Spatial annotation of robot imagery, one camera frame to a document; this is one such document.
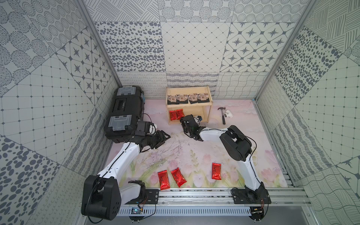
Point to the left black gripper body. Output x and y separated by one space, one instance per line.
157 138

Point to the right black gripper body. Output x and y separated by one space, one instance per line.
186 130

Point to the red tea bag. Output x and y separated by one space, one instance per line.
173 115
164 180
178 177
180 114
216 171

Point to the black tea bag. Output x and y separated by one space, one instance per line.
203 98
182 99
193 98
171 100

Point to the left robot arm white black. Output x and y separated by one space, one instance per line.
102 197

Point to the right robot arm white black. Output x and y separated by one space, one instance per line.
237 145

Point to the light wooden shelf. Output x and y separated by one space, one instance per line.
198 109

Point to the black plastic toolbox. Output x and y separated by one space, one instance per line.
126 110

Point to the white pipe fitting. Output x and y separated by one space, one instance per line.
228 114

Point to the left green circuit board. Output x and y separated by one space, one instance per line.
136 211

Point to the right black circuit board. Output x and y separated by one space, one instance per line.
257 213

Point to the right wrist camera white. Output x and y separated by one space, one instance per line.
198 119

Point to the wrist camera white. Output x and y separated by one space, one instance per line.
152 129
198 119

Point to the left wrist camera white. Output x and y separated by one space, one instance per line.
152 129

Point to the black handled hammer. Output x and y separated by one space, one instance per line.
223 109

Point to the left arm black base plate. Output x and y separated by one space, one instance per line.
149 196

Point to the aluminium mounting rail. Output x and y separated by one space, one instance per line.
288 196

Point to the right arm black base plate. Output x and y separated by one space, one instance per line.
248 196

